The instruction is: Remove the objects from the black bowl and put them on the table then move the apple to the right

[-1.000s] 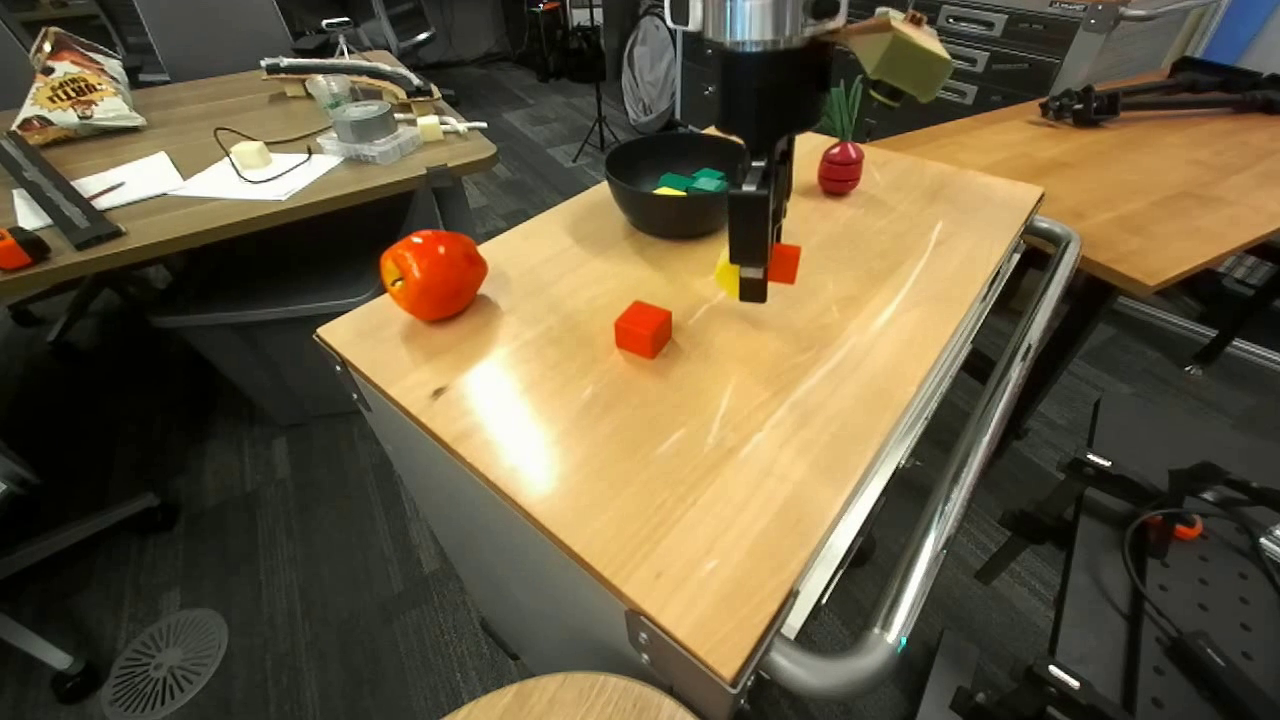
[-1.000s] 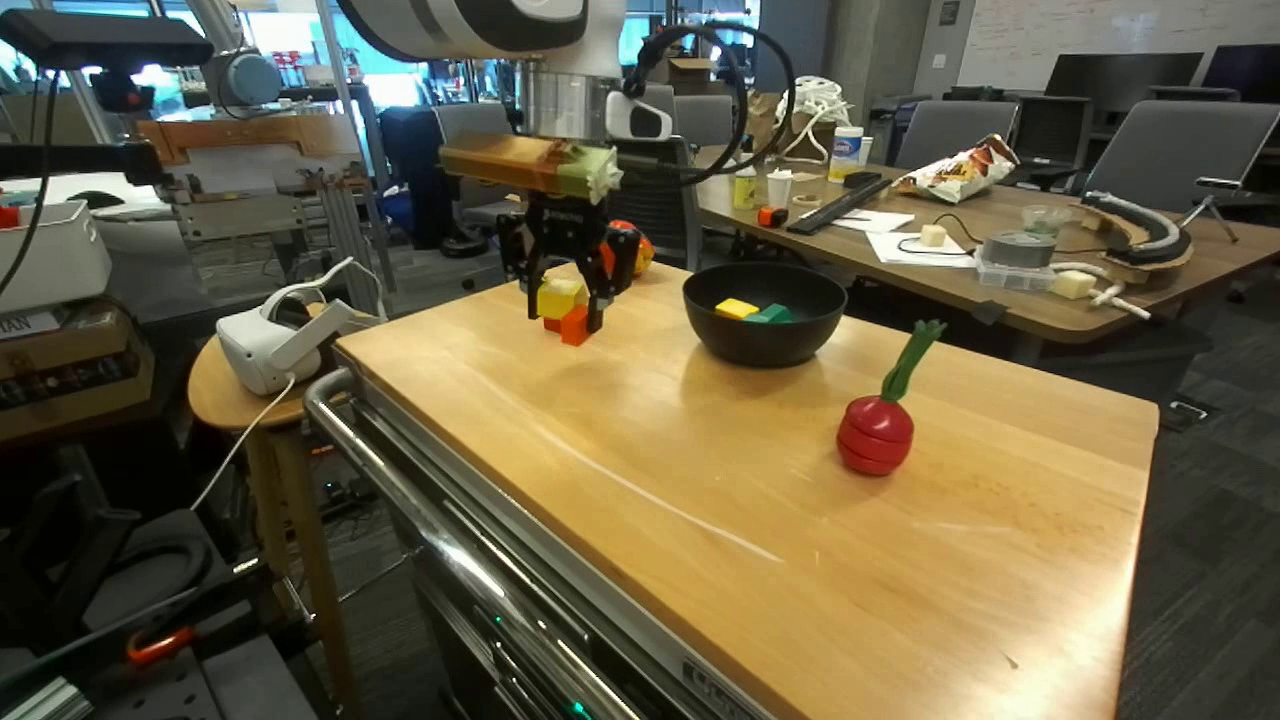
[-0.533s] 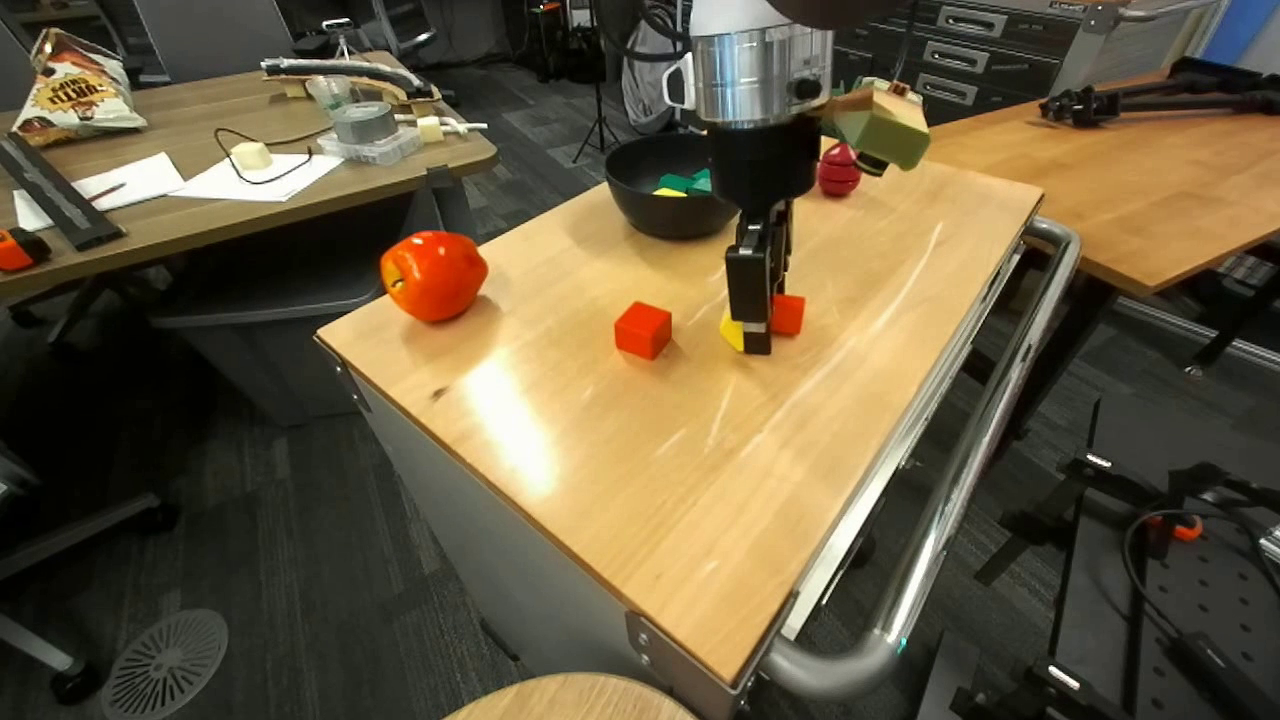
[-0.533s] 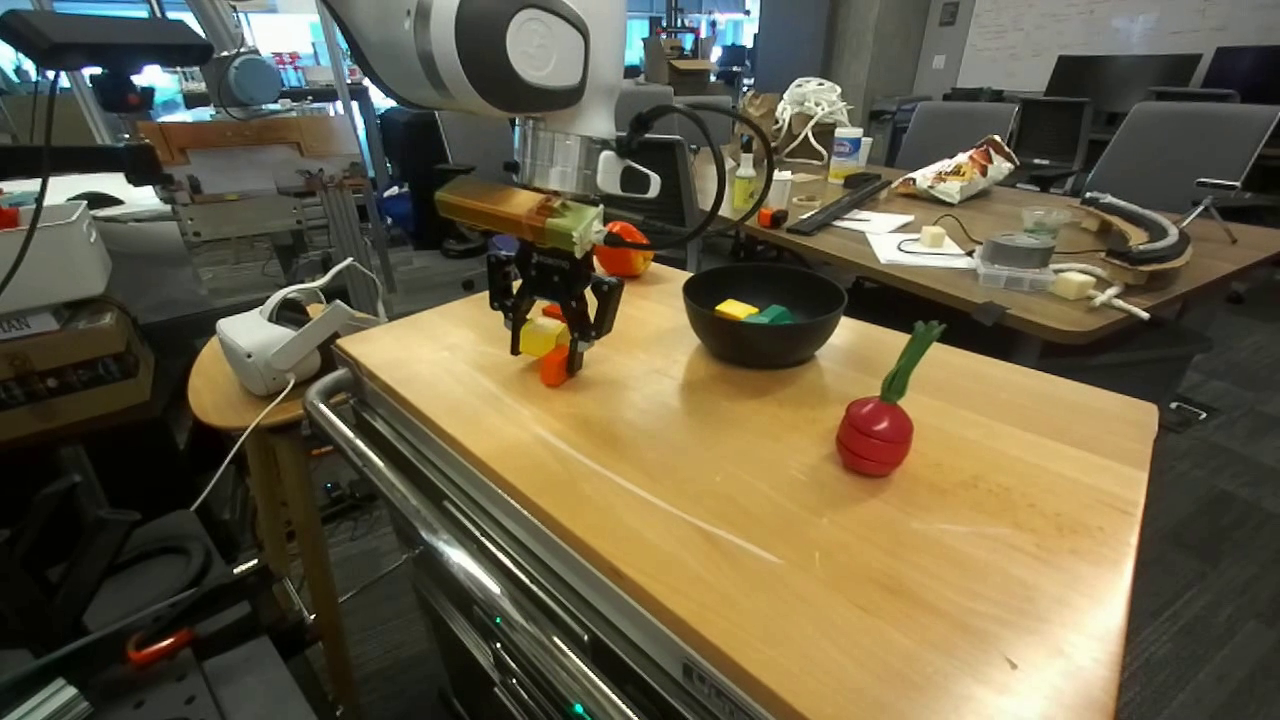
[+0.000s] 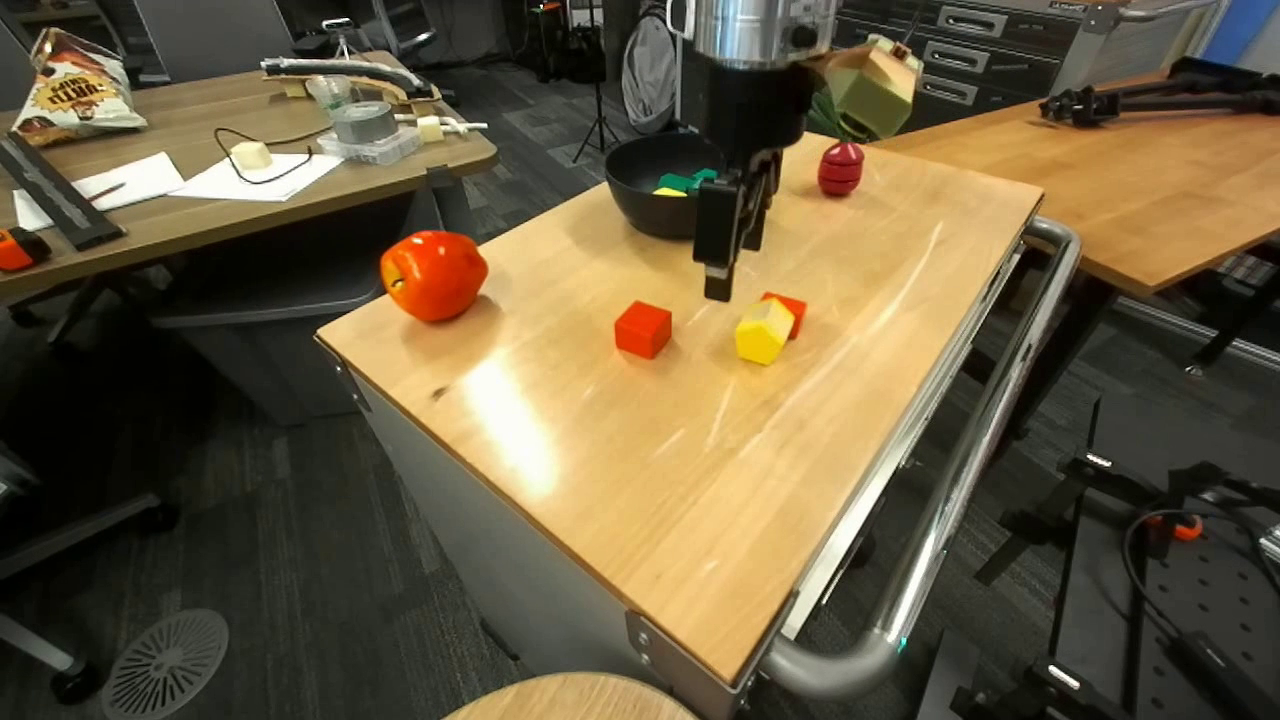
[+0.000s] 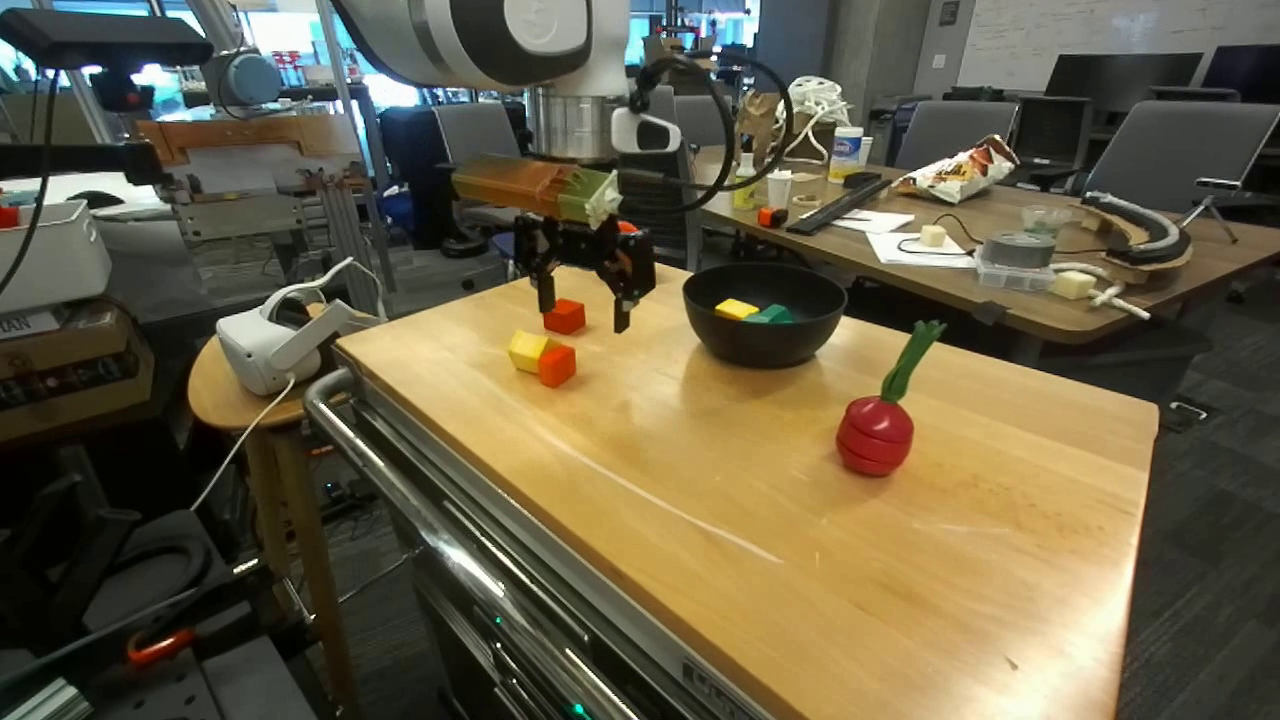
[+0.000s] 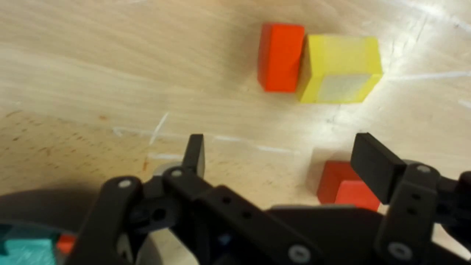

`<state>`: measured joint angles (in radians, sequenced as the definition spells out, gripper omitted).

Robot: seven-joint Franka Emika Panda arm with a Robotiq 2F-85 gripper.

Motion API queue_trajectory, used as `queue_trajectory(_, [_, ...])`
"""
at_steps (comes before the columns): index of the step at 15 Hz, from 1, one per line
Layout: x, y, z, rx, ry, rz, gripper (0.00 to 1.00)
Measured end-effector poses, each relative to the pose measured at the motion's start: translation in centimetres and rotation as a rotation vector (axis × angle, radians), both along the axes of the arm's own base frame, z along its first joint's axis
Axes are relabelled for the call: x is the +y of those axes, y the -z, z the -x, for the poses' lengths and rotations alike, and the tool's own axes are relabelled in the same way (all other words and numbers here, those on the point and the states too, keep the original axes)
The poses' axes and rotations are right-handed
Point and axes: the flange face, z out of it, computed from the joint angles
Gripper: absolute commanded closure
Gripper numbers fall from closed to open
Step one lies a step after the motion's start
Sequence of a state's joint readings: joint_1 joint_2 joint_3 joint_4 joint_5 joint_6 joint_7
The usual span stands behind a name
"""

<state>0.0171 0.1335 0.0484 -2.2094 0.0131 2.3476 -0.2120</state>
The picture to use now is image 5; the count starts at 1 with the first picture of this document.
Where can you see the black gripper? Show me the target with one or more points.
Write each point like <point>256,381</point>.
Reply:
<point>744,107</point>

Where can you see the orange wooden block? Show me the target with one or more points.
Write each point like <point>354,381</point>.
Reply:
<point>795,309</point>

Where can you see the red toy radish green leaves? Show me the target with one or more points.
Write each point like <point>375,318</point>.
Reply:
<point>840,171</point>

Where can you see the yellow wooden block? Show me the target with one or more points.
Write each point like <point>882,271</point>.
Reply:
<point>762,338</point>

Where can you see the red wooden cube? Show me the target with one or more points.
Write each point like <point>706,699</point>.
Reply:
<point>643,328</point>

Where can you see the black bowl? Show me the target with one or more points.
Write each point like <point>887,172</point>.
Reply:
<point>643,201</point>

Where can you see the large green wooden block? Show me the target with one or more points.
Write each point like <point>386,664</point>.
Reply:
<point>701,178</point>

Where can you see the round standing fan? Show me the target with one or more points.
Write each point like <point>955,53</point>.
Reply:
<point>650,61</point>

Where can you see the black drawer cabinet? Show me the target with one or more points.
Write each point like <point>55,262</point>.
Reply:
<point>987,53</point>

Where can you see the grey tape roll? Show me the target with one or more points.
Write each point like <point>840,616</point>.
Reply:
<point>363,130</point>

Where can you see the grey metal tool cart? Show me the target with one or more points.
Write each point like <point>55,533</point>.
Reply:
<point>504,562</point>

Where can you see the curved white black device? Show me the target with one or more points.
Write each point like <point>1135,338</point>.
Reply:
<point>343,65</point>

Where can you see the black folded tripod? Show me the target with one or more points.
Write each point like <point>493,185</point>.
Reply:
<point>1144,99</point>

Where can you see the light wooden table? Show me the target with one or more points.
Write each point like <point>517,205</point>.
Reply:
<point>1173,201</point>

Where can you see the white paper sheet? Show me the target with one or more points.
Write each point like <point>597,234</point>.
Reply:
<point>267,178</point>
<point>122,185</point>

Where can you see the white power adapter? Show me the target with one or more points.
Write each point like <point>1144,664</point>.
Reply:
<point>250,152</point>

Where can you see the round wooden stool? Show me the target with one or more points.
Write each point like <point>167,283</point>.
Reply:
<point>573,703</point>

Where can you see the brown wooden desk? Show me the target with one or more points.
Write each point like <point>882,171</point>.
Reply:
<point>202,221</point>

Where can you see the grey office chair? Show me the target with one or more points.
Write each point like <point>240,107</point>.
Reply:
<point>215,35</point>

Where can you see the chips bag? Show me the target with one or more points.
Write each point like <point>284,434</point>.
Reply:
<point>74,95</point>

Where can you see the small orange object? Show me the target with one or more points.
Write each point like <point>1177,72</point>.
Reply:
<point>18,248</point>

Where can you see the round grey floor disc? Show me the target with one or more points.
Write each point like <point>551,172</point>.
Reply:
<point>161,664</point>

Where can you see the black office chair base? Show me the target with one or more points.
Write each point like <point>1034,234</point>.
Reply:
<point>55,533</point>

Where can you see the wrist camera with beige mount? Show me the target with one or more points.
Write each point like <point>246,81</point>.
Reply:
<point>872,85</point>

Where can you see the black metal stand frame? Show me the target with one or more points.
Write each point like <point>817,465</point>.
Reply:
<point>1200,627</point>

